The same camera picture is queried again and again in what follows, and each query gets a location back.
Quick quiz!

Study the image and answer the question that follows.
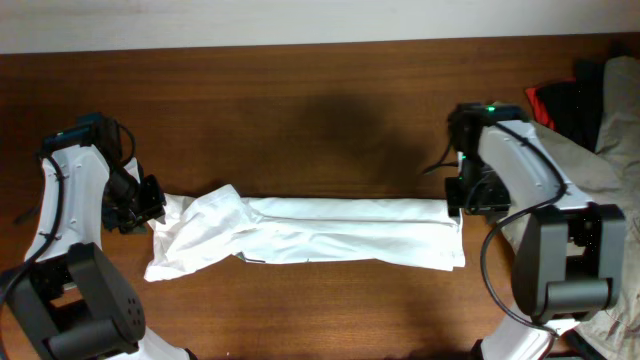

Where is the white t-shirt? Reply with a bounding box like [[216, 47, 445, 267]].
[[144, 185, 466, 282]]

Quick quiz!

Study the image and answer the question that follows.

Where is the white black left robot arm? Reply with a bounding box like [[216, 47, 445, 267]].
[[1, 113, 195, 360]]

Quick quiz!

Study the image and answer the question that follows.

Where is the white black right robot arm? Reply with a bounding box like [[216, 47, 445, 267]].
[[445, 103, 626, 360]]

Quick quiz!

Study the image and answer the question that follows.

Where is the black and red garment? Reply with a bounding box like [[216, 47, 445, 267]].
[[525, 60, 605, 152]]

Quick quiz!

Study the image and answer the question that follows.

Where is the beige khaki garment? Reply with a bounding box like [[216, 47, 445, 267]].
[[499, 55, 640, 360]]

